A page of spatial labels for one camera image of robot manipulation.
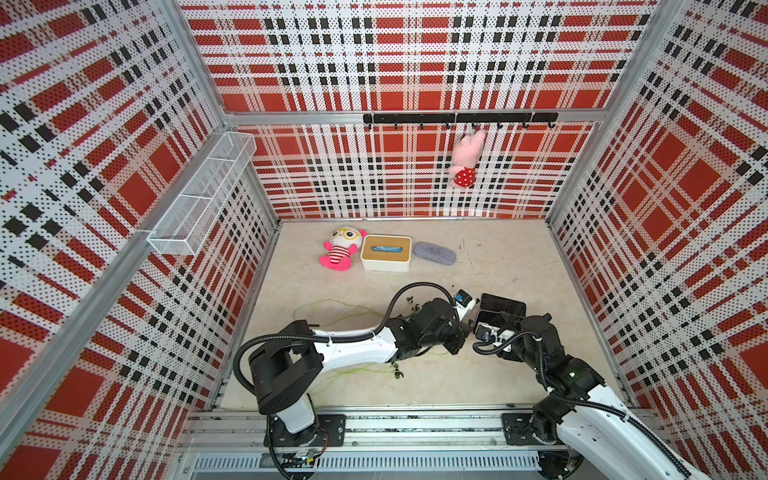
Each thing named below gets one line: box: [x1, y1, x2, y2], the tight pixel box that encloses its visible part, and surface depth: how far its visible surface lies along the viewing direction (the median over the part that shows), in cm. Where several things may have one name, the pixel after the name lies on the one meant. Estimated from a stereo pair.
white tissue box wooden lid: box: [360, 234, 412, 272], surface depth 107 cm
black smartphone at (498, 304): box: [480, 293, 527, 318], surface depth 101 cm
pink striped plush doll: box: [319, 225, 368, 272], surface depth 107 cm
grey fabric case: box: [413, 241, 456, 266], surface depth 110 cm
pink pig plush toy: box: [448, 129, 487, 188], surface depth 95 cm
